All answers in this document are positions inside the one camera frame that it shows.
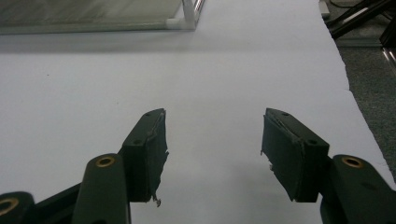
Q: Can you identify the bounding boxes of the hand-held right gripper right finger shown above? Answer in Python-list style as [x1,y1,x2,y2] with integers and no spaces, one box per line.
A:
[260,107,331,203]

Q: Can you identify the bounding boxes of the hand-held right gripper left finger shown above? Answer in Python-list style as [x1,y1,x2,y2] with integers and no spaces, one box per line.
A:
[120,107,170,208]

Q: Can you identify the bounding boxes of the metal two-tier shoe rack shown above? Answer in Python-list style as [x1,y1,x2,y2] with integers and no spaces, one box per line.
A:
[0,0,206,35]

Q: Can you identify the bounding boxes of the black stand legs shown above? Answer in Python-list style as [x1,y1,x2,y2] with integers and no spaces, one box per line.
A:
[325,0,396,49]

